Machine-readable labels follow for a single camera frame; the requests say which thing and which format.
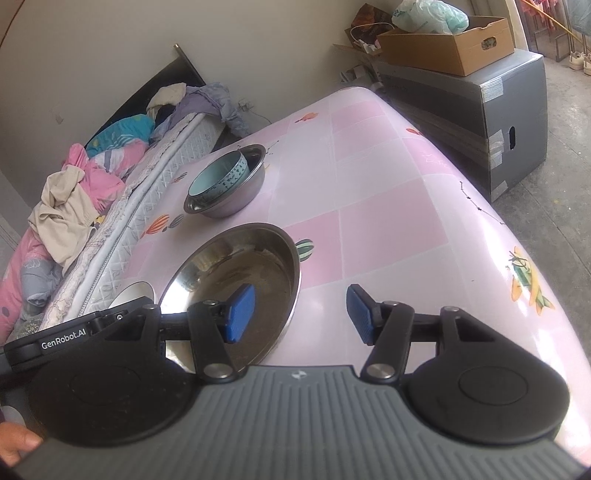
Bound white ceramic plate with calligraphy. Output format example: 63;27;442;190
109;281;155;308

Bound large steel plate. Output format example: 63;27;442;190
159;223;301;370

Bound steel bowl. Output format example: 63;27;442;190
183;144;266;219

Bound teal ceramic bowl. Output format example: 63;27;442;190
188;150;249;207

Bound person's hand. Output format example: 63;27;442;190
0;422;43;467

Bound beige cloth on bed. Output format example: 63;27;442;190
28;165;98;273

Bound white quilted mattress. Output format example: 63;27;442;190
37;114;224;329

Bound teal patterned cloth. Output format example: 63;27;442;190
85;114;155;158

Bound purple grey clothes pile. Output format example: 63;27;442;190
146;82;253;143

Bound grey taped carton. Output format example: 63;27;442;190
377;49;548;203

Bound black bed headboard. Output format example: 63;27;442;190
90;43;206;139

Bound brown cardboard box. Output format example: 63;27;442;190
378;16;515;77

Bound open box with clutter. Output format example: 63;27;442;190
334;3;394;58

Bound green white plastic bag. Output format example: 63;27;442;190
392;0;469;35

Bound white sneakers by window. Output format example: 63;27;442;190
569;51;591;76

